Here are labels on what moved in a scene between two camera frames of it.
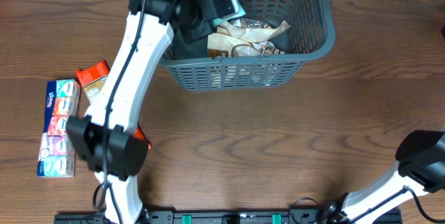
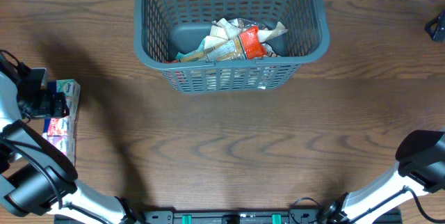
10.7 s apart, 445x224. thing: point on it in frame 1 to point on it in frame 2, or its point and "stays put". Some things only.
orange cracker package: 93,78 to 247,45
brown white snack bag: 220,45 to 221,30
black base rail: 227,216 stays put
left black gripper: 204,27 to 45,104
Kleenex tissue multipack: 56,156 stays put
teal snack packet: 239,12 to 179,56
